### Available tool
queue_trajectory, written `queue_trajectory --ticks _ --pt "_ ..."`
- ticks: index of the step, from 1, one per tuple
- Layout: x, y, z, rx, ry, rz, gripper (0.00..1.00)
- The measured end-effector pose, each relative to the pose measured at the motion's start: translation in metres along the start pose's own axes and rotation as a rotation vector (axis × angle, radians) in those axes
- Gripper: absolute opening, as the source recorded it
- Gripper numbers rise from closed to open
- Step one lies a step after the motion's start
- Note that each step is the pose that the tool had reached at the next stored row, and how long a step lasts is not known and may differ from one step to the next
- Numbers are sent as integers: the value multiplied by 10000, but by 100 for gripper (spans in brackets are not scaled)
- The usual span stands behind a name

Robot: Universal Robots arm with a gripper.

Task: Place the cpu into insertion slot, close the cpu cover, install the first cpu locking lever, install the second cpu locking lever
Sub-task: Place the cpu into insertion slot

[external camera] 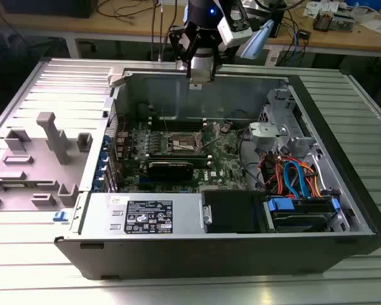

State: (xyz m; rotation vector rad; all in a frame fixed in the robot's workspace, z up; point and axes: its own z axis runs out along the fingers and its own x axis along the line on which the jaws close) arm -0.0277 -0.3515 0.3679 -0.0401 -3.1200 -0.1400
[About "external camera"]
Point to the green motherboard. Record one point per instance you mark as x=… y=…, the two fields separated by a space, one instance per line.
x=222 y=159

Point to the CPU socket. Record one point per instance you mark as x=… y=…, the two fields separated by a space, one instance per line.
x=182 y=142

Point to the large black box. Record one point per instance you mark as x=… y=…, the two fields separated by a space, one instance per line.
x=50 y=8

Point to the silver metal bracket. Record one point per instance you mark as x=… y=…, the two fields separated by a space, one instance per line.
x=266 y=130

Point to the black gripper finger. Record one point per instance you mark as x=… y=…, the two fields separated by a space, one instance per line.
x=188 y=70
x=212 y=71

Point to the silver drive cage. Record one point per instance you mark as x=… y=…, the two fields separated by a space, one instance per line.
x=279 y=101

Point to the blue slot latch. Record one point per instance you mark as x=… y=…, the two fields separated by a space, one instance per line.
x=106 y=142
x=100 y=173
x=98 y=185
x=103 y=158

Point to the black RAM slot bank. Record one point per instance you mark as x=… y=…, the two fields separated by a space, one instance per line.
x=177 y=122
x=177 y=156

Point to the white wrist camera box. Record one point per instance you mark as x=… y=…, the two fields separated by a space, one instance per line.
x=228 y=38

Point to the wooden desk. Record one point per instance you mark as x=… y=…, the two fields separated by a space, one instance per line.
x=50 y=23

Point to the silver topped CPU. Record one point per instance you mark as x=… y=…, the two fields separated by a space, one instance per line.
x=201 y=79

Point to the white printed card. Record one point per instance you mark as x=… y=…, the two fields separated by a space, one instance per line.
x=314 y=9

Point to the thin metal locking lever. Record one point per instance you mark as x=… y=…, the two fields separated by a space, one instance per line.
x=165 y=125

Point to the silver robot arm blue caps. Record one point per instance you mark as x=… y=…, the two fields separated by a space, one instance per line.
x=257 y=41

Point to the small black box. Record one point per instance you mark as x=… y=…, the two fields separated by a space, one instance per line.
x=304 y=34

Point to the white label sheet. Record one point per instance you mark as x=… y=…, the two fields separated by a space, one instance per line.
x=275 y=57

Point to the silver power supply with label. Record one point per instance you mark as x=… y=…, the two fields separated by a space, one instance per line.
x=98 y=216

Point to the black open PC case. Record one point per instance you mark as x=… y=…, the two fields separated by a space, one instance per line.
x=209 y=254

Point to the black graphics card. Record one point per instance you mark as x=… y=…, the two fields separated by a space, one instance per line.
x=169 y=171

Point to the hard disk in blue carrier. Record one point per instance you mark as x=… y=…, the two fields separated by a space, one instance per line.
x=301 y=219

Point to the small blue plastic clip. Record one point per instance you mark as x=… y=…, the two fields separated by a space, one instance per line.
x=59 y=217

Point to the white paper sheet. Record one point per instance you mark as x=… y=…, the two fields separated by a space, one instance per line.
x=378 y=26

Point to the metal heat sink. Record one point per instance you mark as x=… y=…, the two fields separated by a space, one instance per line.
x=323 y=20

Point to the grey parts rack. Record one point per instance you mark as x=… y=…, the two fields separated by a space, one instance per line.
x=35 y=168

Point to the grey metal computer part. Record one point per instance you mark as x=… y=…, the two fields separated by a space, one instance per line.
x=344 y=22

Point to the light grey block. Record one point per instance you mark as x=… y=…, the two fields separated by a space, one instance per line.
x=116 y=76

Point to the black tower unit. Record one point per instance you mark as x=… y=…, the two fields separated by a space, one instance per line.
x=281 y=19

